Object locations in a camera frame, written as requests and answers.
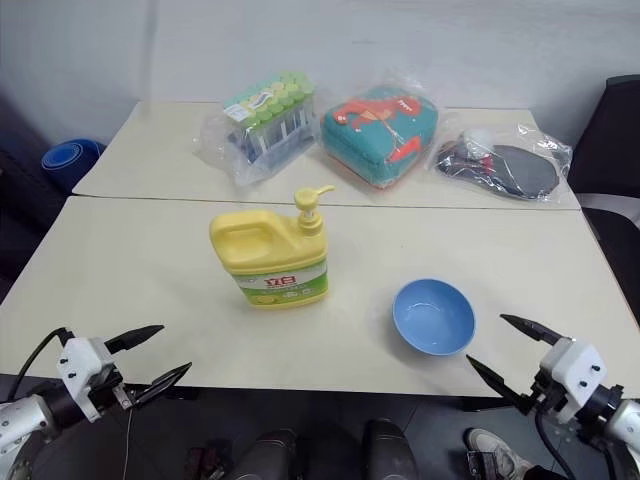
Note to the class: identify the bagged teal dinosaur cushion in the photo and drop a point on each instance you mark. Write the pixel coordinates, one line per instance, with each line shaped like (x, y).
(380, 135)

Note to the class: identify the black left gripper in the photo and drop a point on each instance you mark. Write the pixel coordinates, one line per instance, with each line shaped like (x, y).
(119, 390)

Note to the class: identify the blue rolled mat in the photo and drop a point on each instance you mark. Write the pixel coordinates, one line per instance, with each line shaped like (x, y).
(67, 155)

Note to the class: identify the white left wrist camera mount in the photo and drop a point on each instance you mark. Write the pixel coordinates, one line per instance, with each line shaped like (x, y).
(82, 367)

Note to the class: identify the white sneaker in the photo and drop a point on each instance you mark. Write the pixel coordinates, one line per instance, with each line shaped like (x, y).
(497, 450)

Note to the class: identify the bagged black table tennis paddles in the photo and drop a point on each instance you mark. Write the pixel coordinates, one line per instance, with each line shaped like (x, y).
(520, 167)

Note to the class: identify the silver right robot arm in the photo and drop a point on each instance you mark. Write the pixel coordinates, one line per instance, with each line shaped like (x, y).
(625, 420)

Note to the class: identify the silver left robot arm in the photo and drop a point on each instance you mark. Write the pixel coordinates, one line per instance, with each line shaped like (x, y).
(30, 417)

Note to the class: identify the blue plastic bowl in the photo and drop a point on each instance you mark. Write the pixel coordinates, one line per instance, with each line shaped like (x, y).
(433, 320)

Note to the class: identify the red and black object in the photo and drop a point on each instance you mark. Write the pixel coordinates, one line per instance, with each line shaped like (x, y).
(205, 460)

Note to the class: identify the bagged green-capped tube pack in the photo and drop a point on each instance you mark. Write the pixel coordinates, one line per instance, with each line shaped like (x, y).
(270, 125)

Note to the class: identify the yellow detergent pump bottle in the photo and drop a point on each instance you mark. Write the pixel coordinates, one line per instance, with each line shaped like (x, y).
(280, 255)

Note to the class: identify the dark rounded shape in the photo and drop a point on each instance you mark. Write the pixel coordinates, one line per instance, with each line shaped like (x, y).
(390, 450)
(270, 455)

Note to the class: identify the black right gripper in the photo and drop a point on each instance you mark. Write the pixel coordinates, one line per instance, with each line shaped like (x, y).
(539, 397)

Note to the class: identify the black chair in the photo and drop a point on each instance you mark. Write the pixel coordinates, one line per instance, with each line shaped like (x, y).
(612, 145)

